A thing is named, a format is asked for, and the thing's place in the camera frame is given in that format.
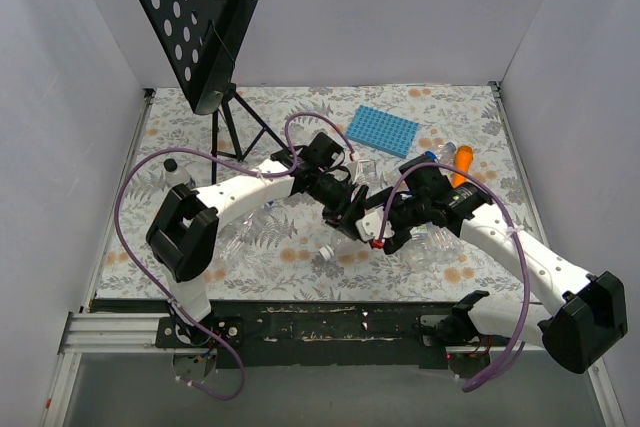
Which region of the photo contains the clear bottle pocari cap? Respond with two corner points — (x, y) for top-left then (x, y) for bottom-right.
(318, 229), (374, 261)

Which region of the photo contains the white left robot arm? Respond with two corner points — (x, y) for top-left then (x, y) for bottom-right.
(146, 133), (357, 347)

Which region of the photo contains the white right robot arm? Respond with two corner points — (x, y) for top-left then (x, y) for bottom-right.
(383, 156), (628, 374)

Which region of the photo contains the blue label pepsi bottle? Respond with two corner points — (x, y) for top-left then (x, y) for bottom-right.
(424, 142), (457, 165)

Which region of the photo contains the large crumpled clear bottle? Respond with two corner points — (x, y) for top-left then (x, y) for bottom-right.
(401, 225), (462, 268)

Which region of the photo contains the small black cap bottle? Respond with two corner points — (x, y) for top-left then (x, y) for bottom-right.
(163, 158), (196, 189)

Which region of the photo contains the blue studded building plate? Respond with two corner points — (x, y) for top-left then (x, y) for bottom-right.
(346, 105), (419, 158)

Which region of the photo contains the black music stand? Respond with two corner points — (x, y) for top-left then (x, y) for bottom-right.
(138, 0), (285, 162)

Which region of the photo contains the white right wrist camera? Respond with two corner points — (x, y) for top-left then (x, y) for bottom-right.
(355, 208), (394, 249)

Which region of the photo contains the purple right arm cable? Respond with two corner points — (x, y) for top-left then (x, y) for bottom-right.
(377, 162), (527, 394)

